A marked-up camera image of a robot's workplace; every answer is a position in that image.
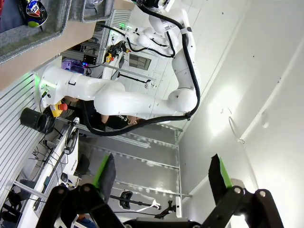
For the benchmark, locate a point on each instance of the yellow emergency stop box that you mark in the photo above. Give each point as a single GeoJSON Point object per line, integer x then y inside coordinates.
{"type": "Point", "coordinates": [108, 57]}
{"type": "Point", "coordinates": [55, 109]}

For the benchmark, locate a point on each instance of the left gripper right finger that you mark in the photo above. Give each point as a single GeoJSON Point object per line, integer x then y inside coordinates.
{"type": "Point", "coordinates": [237, 209]}

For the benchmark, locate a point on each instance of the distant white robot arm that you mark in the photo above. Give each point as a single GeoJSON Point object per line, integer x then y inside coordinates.
{"type": "Point", "coordinates": [145, 39]}

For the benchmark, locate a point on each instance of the white desk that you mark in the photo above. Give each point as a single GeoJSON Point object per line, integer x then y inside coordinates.
{"type": "Point", "coordinates": [71, 154]}

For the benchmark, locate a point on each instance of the computer case purple light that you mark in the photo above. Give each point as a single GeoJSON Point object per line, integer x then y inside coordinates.
{"type": "Point", "coordinates": [73, 66]}

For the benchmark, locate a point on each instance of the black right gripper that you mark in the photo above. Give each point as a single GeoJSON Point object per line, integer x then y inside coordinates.
{"type": "Point", "coordinates": [150, 2]}

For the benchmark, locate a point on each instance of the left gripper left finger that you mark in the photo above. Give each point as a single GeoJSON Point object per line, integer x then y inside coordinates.
{"type": "Point", "coordinates": [78, 209]}

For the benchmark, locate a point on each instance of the black headset on stand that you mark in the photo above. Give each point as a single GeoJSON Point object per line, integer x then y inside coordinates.
{"type": "Point", "coordinates": [126, 198]}

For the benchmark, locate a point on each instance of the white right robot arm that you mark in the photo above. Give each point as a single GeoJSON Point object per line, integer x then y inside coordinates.
{"type": "Point", "coordinates": [118, 99]}

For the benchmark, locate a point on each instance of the crushed black drink can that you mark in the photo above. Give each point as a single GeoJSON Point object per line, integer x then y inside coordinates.
{"type": "Point", "coordinates": [35, 12]}

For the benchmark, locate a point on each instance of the black cylinder cup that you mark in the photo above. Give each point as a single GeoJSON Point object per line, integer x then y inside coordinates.
{"type": "Point", "coordinates": [29, 117]}

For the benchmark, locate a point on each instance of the grey fabric basket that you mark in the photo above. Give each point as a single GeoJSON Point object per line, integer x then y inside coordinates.
{"type": "Point", "coordinates": [23, 40]}
{"type": "Point", "coordinates": [95, 14]}

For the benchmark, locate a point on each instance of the background person black shirt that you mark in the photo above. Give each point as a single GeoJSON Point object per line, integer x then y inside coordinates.
{"type": "Point", "coordinates": [116, 121]}

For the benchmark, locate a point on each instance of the slotted aluminium base plate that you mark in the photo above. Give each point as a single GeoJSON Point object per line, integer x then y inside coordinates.
{"type": "Point", "coordinates": [14, 142]}

